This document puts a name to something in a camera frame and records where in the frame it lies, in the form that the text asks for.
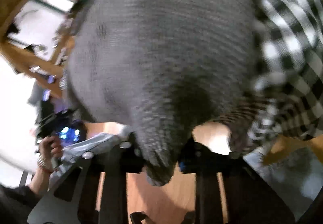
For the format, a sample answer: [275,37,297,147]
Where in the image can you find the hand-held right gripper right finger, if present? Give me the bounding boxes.
[177,136,296,224]

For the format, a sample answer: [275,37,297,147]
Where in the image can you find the grey cable-knit sweater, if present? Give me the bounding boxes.
[63,0,260,186]

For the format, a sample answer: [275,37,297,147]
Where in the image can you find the black white checkered bed sheet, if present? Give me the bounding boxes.
[236,0,323,142]

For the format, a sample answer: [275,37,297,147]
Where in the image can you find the computer case with blue fans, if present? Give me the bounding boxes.
[58,123,87,143]

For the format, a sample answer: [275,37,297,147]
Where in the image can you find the person's left forearm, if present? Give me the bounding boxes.
[0,169,55,224]

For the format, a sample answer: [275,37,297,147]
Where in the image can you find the beaded bracelet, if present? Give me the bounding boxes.
[37,156,51,170]

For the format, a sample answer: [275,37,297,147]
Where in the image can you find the wooden bunk bed frame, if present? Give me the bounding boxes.
[0,0,122,99]

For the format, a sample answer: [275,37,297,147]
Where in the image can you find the person's right leg grey pants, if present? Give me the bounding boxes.
[243,147,317,216]

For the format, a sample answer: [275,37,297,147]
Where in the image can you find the person's left hand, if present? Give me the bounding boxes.
[37,136,63,172]

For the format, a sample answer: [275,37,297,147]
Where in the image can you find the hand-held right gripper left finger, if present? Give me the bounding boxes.
[27,138,148,224]

